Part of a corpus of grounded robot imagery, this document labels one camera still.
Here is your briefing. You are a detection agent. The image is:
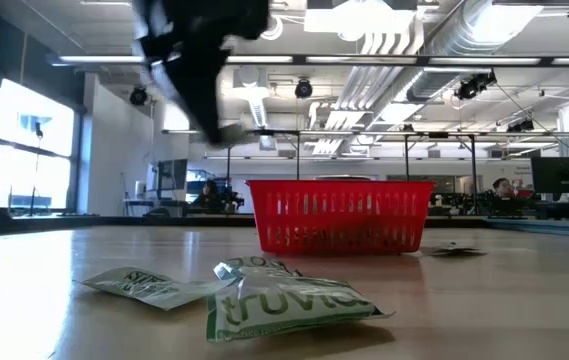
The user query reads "grey-blue metal table frame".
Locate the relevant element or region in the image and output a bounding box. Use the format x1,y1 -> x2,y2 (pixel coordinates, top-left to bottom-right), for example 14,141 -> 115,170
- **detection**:
486,217 -> 569,240

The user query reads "silver ventilation duct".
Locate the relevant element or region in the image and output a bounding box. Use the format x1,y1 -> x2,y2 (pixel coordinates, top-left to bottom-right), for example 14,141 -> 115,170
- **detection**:
403,0 -> 545,104

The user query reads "green white Stevia packet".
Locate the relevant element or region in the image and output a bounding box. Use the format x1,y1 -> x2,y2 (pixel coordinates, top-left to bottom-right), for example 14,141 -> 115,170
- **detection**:
74,266 -> 238,312

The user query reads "black computer monitor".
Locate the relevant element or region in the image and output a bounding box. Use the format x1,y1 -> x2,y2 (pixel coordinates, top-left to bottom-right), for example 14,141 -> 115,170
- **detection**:
156,158 -> 189,201
530,156 -> 569,196

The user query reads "green white Truvia packet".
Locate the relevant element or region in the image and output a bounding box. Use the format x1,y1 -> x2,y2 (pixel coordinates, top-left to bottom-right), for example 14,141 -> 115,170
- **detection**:
205,272 -> 396,344

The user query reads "bright window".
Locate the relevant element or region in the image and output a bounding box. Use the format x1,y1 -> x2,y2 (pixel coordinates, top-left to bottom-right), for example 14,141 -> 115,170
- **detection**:
0,77 -> 78,211

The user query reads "red plastic basket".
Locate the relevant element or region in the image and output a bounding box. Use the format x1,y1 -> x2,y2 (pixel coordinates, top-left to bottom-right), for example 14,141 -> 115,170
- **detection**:
245,178 -> 436,256

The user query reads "black ceiling camera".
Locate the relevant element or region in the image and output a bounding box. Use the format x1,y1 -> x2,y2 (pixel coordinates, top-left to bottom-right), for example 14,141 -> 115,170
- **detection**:
452,69 -> 499,101

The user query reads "overhead light bar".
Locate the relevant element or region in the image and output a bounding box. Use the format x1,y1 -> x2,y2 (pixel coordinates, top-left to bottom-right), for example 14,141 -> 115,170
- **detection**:
46,52 -> 569,69

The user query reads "person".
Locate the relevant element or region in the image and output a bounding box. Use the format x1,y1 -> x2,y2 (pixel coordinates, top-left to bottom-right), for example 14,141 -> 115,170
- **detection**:
191,179 -> 225,211
488,177 -> 520,201

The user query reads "black background workstation frame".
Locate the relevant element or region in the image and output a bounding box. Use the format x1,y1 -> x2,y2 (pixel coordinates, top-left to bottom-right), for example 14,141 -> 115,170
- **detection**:
161,128 -> 569,182

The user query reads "black round ceiling speaker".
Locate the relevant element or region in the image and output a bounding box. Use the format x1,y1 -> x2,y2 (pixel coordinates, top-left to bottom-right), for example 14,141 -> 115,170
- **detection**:
128,85 -> 149,107
293,78 -> 314,100

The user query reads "black aluminium table frame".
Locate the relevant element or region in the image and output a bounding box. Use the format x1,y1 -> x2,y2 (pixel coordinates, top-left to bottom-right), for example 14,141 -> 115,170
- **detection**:
0,185 -> 569,241

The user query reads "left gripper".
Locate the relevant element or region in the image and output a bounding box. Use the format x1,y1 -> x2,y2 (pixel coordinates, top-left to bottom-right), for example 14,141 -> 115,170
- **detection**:
132,0 -> 270,145

